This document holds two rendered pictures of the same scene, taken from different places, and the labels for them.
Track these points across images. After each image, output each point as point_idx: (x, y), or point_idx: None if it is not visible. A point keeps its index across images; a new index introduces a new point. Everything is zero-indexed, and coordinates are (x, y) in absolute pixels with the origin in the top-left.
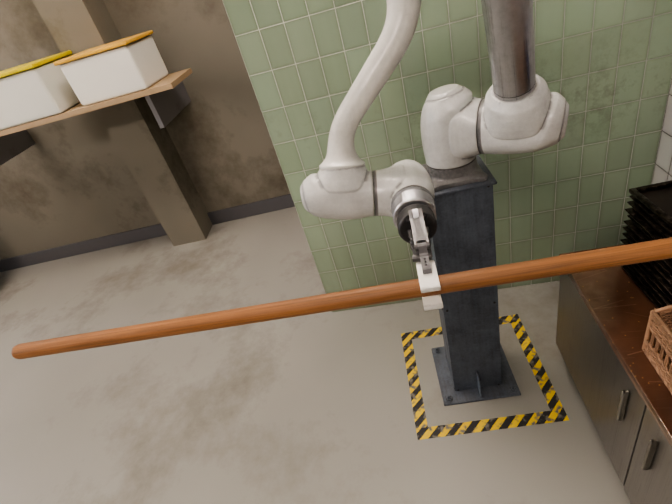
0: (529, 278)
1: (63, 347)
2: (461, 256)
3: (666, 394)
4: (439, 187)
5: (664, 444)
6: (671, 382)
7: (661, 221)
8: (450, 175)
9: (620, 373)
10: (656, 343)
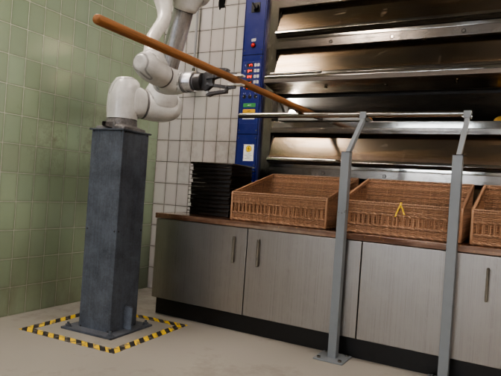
0: (256, 88)
1: (128, 29)
2: (131, 183)
3: (252, 221)
4: (127, 127)
5: (263, 236)
6: (252, 215)
7: (213, 166)
8: (131, 123)
9: (226, 233)
10: (238, 205)
